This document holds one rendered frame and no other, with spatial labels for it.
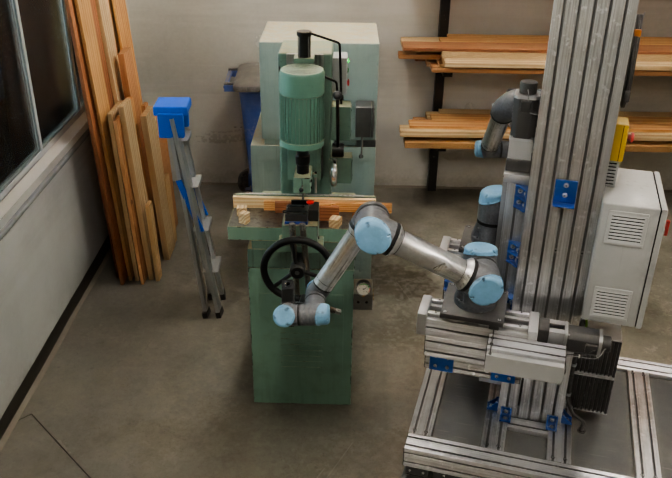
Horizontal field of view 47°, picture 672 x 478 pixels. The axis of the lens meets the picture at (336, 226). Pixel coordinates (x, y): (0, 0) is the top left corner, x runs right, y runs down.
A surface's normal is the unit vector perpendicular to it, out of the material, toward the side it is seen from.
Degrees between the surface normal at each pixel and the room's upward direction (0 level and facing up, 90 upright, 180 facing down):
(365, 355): 0
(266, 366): 90
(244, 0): 90
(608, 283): 90
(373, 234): 87
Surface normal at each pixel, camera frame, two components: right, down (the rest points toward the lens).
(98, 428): 0.01, -0.89
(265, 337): -0.03, 0.46
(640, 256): -0.27, 0.44
